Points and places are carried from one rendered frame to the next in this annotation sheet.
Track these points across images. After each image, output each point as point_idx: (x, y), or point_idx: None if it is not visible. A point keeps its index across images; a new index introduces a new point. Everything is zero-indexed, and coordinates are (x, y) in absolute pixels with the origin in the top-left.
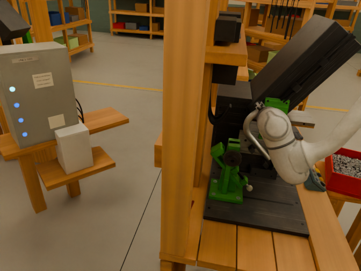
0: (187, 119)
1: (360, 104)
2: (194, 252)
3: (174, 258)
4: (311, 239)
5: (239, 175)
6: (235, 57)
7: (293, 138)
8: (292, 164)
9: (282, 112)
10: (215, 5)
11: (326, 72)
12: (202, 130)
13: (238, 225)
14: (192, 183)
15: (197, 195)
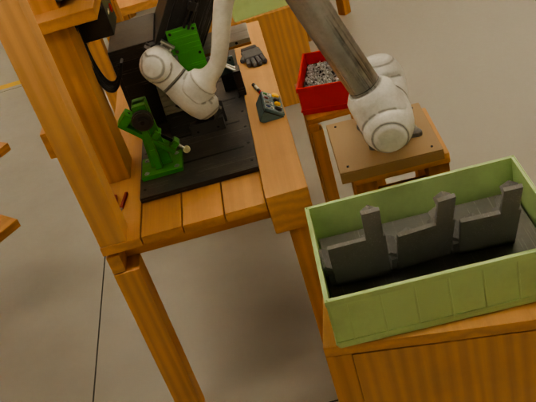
0: (51, 94)
1: (214, 14)
2: (136, 233)
3: (118, 247)
4: (259, 169)
5: (165, 137)
6: (82, 14)
7: (180, 71)
8: (191, 97)
9: (155, 49)
10: None
11: None
12: (97, 104)
13: (183, 192)
14: (92, 155)
15: (132, 185)
